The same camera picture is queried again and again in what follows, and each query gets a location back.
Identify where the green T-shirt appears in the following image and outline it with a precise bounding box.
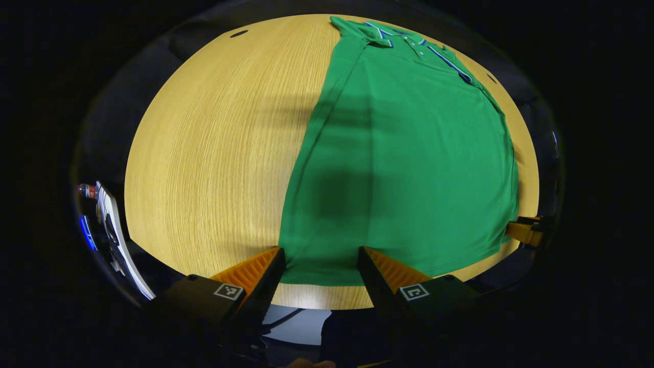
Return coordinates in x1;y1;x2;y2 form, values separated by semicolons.
278;16;520;287

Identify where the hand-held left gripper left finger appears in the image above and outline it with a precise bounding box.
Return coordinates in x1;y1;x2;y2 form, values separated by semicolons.
153;246;287;333

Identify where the white side desk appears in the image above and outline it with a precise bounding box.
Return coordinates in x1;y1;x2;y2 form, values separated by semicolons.
95;180;156;301

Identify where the computer monitor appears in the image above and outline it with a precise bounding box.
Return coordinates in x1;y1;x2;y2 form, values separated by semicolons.
78;215;99;252

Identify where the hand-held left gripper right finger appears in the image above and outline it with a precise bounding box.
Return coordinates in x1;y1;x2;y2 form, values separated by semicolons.
357;246;481;328

